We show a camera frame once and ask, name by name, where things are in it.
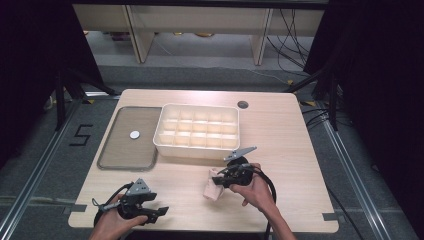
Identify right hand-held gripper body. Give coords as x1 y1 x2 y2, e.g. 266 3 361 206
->
218 145 258 188

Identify person's right hand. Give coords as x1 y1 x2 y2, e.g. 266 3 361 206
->
228 162 278 215

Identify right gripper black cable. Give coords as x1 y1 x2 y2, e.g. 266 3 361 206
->
245 164 278 240

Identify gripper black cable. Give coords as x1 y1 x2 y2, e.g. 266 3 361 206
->
91 181 135 228
245 164 278 240

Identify bundle of black cables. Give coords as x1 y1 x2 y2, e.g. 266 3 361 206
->
265 8 314 74

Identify grey mesh box lid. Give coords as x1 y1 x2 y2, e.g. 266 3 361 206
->
96 105 163 172

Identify black tape floor mark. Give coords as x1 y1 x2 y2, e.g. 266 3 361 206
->
68 124 94 147

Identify black floor cables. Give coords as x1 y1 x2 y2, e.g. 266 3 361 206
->
300 105 331 128

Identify beige wooden shelf unit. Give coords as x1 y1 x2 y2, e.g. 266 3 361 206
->
73 3 326 67

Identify grey tape strip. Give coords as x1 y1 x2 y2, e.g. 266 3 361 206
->
63 204 88 215
321 212 346 223

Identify black metal stand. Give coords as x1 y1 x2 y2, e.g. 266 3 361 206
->
282 64 340 132
53 66 118 132

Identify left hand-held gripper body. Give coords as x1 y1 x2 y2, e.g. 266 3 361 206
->
115 177 158 221

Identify pink sock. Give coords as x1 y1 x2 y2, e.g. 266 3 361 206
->
202 167 228 202

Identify white divided storage box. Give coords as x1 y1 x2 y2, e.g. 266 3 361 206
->
152 102 241 162

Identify black curtain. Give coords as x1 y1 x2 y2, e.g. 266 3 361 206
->
0 0 105 169
303 0 424 234

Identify aluminium floor rail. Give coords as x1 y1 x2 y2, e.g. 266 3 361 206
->
320 116 392 240
0 99 83 240

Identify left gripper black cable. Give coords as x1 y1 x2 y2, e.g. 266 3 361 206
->
91 181 135 228

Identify person's left hand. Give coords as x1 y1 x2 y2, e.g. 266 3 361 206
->
94 194 150 240

